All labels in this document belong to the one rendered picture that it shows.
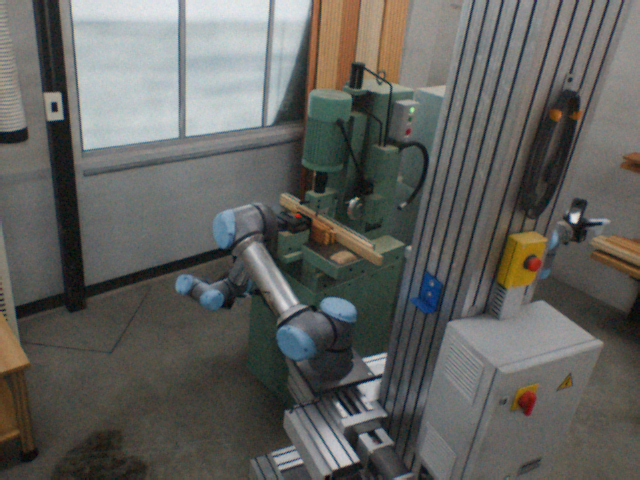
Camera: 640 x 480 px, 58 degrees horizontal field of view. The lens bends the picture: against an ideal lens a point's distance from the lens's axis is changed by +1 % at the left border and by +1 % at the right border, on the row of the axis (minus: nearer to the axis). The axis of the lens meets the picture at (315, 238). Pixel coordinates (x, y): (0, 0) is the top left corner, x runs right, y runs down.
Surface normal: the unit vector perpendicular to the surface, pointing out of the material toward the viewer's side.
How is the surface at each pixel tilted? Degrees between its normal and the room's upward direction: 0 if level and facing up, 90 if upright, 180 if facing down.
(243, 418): 0
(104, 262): 90
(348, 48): 87
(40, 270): 90
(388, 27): 87
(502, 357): 0
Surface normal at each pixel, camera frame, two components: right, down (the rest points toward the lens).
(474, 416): -0.89, 0.12
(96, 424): 0.11, -0.88
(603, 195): -0.74, 0.24
